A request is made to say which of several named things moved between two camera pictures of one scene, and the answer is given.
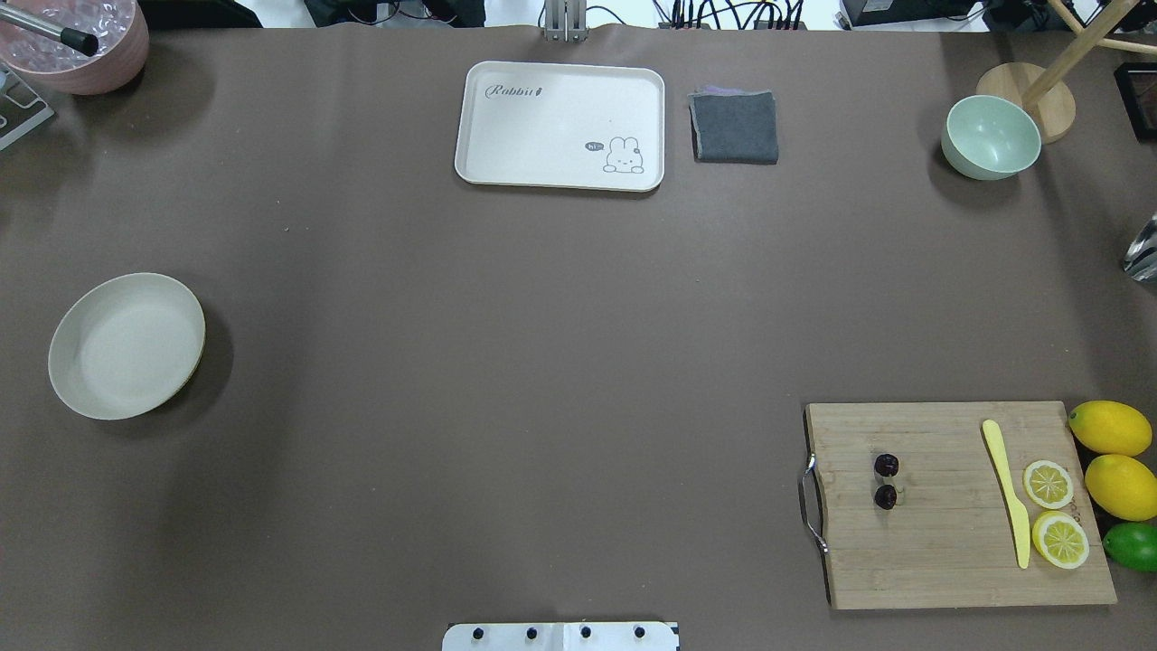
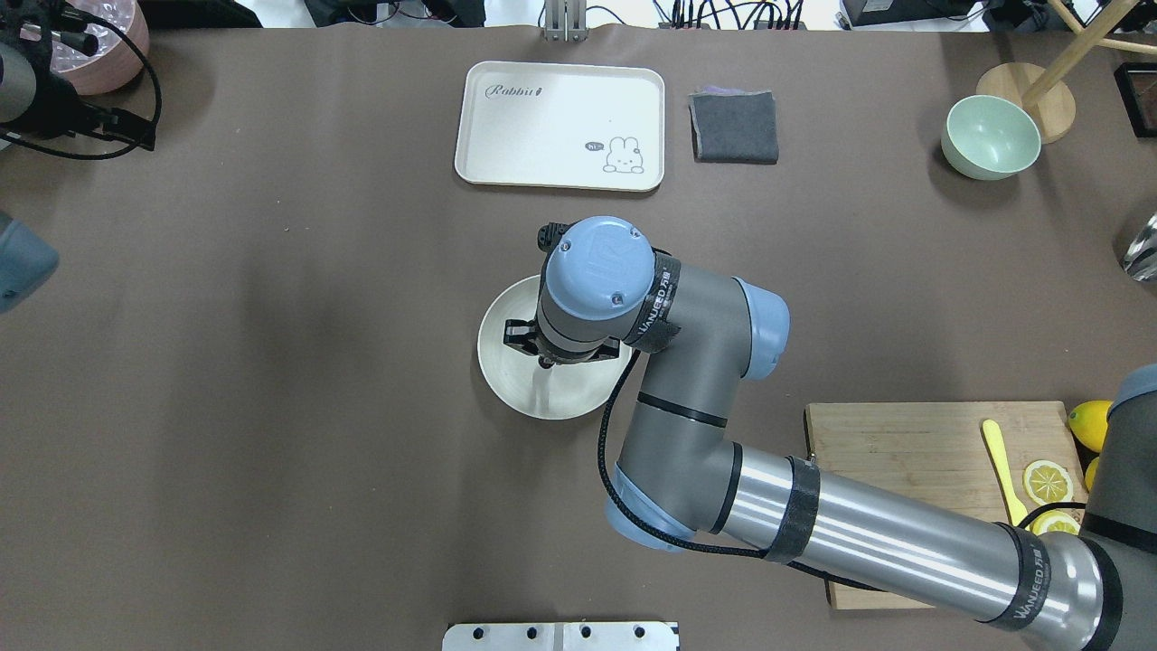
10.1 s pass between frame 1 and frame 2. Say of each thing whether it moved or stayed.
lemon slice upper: stayed
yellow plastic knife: stayed
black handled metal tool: stayed
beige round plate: moved
